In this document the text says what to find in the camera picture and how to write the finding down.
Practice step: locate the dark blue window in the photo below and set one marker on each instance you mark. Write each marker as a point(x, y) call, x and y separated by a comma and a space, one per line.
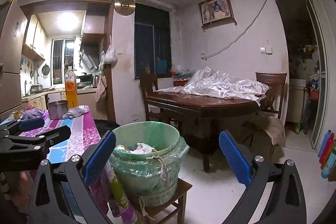
point(152, 42)

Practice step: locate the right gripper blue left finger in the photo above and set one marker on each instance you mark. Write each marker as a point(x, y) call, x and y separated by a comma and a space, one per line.
point(48, 201)

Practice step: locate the person's left hand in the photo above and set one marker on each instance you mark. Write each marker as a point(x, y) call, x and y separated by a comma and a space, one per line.
point(19, 182)

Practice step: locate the white plastic sheet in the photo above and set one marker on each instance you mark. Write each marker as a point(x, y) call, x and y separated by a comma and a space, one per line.
point(217, 84)

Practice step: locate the green lined trash bucket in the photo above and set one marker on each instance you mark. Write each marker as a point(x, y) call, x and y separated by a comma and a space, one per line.
point(164, 164)

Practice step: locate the round brass wall plate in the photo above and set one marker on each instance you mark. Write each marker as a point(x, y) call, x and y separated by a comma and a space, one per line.
point(124, 7)

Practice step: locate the purple snack bag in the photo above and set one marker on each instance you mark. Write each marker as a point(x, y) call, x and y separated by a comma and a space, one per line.
point(32, 113)

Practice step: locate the dark wooden dining table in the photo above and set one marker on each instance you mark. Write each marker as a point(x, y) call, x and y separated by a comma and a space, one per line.
point(200, 117)

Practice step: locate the grey refrigerator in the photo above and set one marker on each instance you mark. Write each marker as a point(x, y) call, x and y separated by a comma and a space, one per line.
point(13, 26)

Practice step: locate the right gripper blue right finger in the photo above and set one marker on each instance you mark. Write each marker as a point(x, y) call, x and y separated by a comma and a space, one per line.
point(286, 201)

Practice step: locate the small wooden stool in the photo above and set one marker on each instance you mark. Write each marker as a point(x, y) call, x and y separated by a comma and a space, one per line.
point(158, 201)

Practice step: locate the white cloth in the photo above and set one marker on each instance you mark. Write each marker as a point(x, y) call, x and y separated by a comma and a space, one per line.
point(143, 149)

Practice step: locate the steel pot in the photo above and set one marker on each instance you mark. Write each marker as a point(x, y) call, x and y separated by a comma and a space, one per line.
point(59, 110)

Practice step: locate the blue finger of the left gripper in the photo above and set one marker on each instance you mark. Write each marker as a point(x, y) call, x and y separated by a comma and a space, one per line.
point(31, 124)
point(50, 137)

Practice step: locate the hanging white plastic bag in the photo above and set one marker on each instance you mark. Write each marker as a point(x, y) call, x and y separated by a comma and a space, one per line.
point(109, 56)

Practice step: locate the bread in plastic bag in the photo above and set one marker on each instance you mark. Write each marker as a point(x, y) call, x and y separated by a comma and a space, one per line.
point(17, 114)

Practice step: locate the framed elephant picture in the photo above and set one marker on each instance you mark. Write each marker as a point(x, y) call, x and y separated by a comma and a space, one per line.
point(216, 12)

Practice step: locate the floral purple tablecloth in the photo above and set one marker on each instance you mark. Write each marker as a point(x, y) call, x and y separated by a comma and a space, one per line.
point(83, 134)

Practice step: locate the orange juice bottle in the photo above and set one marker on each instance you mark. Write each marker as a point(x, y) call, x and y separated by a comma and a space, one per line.
point(71, 88)

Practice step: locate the grey glove beside pot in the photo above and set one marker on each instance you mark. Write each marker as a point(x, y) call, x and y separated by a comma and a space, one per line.
point(75, 112)

